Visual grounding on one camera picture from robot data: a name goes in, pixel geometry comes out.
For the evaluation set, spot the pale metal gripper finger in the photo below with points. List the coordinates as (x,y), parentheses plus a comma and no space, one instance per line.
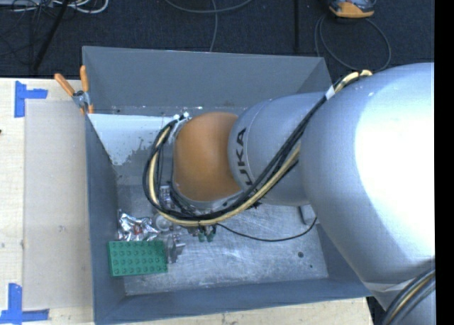
(175,249)
(162,223)

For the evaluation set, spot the grey metal bin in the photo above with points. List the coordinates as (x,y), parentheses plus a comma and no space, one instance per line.
(227,263)

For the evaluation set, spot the pale wood flat board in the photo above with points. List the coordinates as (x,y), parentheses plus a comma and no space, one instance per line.
(56,206)

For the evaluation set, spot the silver crinkled foil packet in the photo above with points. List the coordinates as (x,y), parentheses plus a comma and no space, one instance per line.
(136,226)

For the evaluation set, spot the dark green flat block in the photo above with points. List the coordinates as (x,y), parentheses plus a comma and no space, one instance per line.
(137,258)

